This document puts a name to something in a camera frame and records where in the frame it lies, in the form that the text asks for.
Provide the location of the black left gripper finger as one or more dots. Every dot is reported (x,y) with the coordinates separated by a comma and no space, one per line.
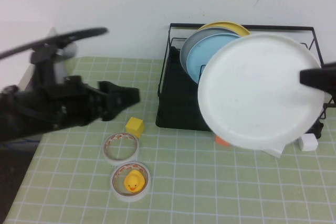
(123,94)
(111,107)

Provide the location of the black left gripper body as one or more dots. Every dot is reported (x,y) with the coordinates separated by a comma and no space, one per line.
(84,100)

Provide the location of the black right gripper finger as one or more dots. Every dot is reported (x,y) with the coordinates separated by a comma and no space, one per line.
(317,78)

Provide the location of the white round plate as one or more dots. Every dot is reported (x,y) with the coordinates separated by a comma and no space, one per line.
(249,90)

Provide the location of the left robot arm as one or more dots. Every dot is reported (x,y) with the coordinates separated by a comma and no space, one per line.
(15,113)

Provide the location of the black rack drip tray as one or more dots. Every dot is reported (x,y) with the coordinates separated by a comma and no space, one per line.
(178,108)

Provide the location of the grey round plate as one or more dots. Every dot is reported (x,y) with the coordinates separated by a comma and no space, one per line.
(190,45)

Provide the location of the light blue round plate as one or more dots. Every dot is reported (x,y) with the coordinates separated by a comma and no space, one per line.
(202,56)

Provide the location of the yellow round plate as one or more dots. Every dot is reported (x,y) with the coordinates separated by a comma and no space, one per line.
(231,26)

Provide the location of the yellow cube block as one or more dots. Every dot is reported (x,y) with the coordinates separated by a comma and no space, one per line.
(134,127)

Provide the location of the double-sided tape roll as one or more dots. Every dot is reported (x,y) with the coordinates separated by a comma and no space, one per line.
(120,159)
(128,197)

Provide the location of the white cube block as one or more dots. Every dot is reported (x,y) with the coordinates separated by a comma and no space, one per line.
(308,143)

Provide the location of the yellow rubber duck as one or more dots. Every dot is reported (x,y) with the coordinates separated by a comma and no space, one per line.
(134,181)

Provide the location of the white power adapter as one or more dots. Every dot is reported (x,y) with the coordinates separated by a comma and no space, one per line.
(275,151)

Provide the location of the white side table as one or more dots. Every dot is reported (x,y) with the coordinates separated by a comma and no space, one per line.
(15,37)

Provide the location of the orange cube block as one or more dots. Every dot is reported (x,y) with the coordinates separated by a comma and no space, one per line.
(221,141)

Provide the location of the green checked tablecloth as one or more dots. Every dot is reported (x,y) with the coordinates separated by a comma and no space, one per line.
(210,182)

